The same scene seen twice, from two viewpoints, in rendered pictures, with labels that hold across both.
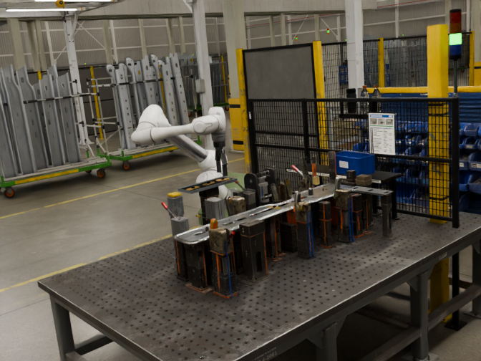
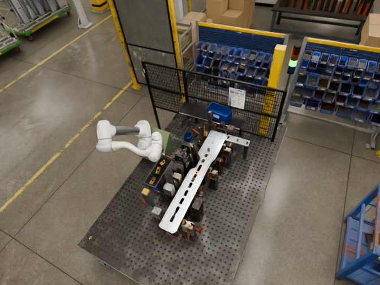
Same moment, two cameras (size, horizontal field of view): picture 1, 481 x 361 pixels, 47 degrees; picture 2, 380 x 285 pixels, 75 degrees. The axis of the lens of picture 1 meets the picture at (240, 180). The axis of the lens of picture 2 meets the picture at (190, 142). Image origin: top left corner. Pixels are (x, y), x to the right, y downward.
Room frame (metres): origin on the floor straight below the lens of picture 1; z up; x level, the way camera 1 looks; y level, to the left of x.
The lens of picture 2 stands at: (1.79, 0.31, 3.35)
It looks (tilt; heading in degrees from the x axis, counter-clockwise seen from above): 50 degrees down; 342
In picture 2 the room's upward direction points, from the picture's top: 7 degrees counter-clockwise
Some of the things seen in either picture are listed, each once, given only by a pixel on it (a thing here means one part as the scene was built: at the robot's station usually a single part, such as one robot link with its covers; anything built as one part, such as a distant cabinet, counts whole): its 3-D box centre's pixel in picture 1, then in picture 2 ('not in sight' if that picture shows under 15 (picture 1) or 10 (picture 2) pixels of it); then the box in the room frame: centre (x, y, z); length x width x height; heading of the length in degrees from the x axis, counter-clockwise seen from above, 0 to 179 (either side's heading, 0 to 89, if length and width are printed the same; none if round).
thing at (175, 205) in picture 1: (178, 232); (150, 202); (3.18, 0.40, 0.92); 0.08 x 0.08 x 0.44; 41
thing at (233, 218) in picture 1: (273, 209); (196, 174); (3.23, -0.18, 1.00); 1.38 x 0.22 x 0.02; 131
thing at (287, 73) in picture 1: (283, 137); (150, 50); (6.05, -0.51, 1.00); 1.34 x 0.14 x 2.00; 40
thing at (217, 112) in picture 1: (215, 119); (156, 139); (3.43, 0.12, 1.55); 0.13 x 0.11 x 0.16; 155
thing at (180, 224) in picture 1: (182, 248); (159, 217); (2.99, 0.36, 0.88); 0.11 x 0.10 x 0.36; 41
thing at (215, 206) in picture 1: (217, 232); (171, 195); (3.16, 0.16, 0.90); 0.13 x 0.10 x 0.41; 41
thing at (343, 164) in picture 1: (351, 162); (219, 112); (3.91, -0.81, 1.09); 0.30 x 0.17 x 0.13; 33
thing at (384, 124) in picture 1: (382, 133); (236, 98); (3.85, -1.02, 1.30); 0.23 x 0.02 x 0.31; 41
